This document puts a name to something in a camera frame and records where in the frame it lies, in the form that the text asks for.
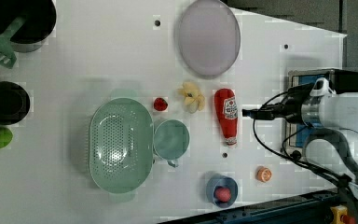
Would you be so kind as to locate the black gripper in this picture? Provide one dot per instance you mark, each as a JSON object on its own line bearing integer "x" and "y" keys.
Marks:
{"x": 289, "y": 108}

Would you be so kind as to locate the red plush ketchup bottle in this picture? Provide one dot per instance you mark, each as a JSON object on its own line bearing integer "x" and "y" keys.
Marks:
{"x": 227, "y": 114}

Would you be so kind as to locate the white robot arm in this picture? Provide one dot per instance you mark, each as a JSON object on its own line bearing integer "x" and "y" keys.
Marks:
{"x": 331, "y": 149}

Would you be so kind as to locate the green perforated strainer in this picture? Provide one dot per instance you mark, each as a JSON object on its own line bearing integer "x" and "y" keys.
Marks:
{"x": 121, "y": 145}

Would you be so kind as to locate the orange slice toy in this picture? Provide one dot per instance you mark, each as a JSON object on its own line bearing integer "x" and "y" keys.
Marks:
{"x": 263, "y": 174}

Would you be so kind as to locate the yellow plush banana peel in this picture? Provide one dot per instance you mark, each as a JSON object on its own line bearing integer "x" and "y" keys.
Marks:
{"x": 194, "y": 100}

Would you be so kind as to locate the blue bowl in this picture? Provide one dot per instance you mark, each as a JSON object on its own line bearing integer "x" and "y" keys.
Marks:
{"x": 217, "y": 181}

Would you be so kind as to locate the red fruit in bowl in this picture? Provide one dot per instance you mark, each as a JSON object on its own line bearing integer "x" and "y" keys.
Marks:
{"x": 222, "y": 194}

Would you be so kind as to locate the teal mug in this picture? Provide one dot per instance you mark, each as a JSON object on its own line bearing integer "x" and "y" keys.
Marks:
{"x": 171, "y": 141}

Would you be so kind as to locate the black microwave oven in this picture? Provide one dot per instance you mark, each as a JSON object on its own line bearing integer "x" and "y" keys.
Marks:
{"x": 341, "y": 81}

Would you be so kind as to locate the grey round plate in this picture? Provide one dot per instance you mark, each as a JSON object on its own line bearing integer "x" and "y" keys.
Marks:
{"x": 209, "y": 37}

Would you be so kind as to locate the red strawberry toy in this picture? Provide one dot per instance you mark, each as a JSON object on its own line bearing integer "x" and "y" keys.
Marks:
{"x": 160, "y": 104}

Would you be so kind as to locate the red emergency stop button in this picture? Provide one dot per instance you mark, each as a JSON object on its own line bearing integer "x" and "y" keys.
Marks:
{"x": 340, "y": 215}

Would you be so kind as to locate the black pot with spatula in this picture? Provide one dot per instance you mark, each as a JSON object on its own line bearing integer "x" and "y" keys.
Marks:
{"x": 33, "y": 21}

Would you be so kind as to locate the black cylindrical cup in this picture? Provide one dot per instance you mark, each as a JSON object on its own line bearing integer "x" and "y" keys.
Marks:
{"x": 14, "y": 103}

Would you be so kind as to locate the green lime toy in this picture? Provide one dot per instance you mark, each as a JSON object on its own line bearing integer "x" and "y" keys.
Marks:
{"x": 6, "y": 137}

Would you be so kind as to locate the green slotted spatula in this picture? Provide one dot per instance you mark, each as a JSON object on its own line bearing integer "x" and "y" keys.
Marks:
{"x": 7, "y": 55}

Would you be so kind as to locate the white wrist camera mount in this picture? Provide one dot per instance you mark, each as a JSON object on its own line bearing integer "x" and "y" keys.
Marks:
{"x": 321, "y": 88}

